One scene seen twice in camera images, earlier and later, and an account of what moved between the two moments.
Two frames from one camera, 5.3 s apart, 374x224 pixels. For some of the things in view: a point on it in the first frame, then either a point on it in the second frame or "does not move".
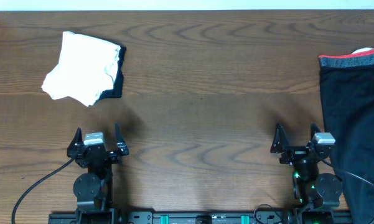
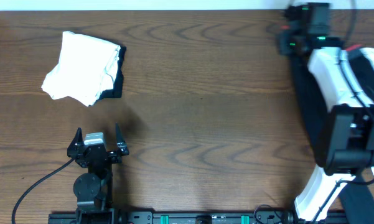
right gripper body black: [294, 154] to [287, 43]
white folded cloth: [87, 69] does not move
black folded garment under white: [116, 92] does not move
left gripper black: [115, 158] does not move
